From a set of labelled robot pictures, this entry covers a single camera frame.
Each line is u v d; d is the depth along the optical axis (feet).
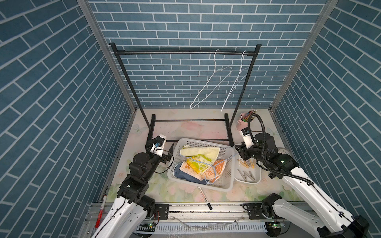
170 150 2.11
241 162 2.96
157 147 1.85
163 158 2.06
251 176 2.78
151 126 3.47
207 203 2.52
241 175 2.83
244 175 2.77
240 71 2.32
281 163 1.67
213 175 2.58
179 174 2.72
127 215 1.57
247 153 2.19
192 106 2.29
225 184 2.71
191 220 2.36
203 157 2.84
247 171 2.86
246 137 2.17
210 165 2.70
